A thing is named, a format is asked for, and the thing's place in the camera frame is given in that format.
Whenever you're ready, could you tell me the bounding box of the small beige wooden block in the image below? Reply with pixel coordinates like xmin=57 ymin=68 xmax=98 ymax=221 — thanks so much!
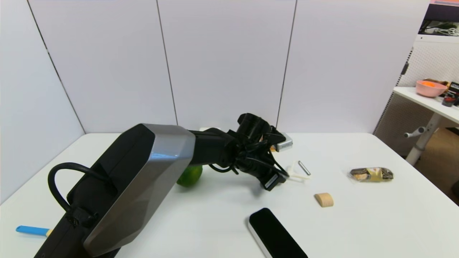
xmin=314 ymin=192 xmax=334 ymax=208

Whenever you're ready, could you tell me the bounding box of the white side table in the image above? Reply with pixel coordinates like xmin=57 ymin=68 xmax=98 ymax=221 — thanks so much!
xmin=393 ymin=87 xmax=459 ymax=167

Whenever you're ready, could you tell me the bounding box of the black printed package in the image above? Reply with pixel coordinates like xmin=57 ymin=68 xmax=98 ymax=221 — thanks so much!
xmin=447 ymin=82 xmax=459 ymax=106

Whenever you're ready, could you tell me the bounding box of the black gold snack packet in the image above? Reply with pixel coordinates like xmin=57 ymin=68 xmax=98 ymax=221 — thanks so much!
xmin=348 ymin=167 xmax=394 ymax=184

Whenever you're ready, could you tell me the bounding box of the white peeler grey handle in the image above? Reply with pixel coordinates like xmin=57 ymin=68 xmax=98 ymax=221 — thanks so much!
xmin=286 ymin=161 xmax=312 ymax=182

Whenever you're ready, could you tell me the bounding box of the green lime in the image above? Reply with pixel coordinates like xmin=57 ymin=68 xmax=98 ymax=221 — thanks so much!
xmin=176 ymin=164 xmax=203 ymax=187

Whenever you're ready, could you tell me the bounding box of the pink bowl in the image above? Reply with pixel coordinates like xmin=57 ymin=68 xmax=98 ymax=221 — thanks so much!
xmin=415 ymin=80 xmax=447 ymax=98

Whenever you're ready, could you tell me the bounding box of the white cable bundle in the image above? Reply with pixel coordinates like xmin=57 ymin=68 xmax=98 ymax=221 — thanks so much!
xmin=430 ymin=28 xmax=459 ymax=38

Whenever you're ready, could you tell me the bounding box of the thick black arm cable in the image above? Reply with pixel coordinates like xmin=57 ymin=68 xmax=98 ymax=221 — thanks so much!
xmin=47 ymin=162 xmax=108 ymax=217

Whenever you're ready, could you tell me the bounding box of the black rectangular device white edge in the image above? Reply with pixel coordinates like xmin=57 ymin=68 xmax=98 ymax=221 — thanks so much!
xmin=247 ymin=207 xmax=309 ymax=258

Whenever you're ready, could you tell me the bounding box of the white pegboard panel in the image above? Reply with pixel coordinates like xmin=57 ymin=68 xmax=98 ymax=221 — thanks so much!
xmin=372 ymin=35 xmax=459 ymax=158

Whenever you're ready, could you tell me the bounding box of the yellow spoon blue handle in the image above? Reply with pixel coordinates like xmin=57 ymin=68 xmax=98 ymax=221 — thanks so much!
xmin=15 ymin=225 xmax=53 ymax=238

